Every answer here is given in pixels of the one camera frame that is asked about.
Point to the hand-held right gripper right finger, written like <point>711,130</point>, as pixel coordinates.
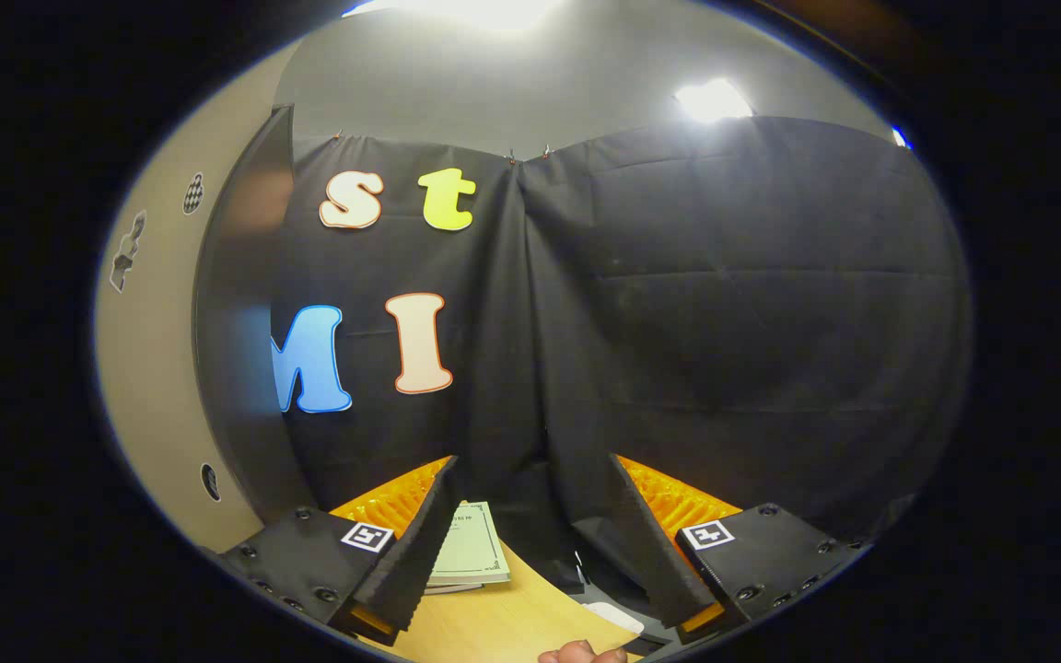
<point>646,552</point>

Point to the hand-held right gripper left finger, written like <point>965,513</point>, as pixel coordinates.
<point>420,552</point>

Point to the dark grey cabinet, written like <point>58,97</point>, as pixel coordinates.
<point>245,368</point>

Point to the pale green book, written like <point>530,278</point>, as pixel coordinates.
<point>473,548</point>

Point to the white flat object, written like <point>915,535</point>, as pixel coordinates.
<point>615,617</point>

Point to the black backdrop cloth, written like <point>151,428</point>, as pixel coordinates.
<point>724,322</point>

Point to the ceiling light panel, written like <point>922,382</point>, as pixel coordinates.
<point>901,138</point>
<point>713,99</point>
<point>466,11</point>

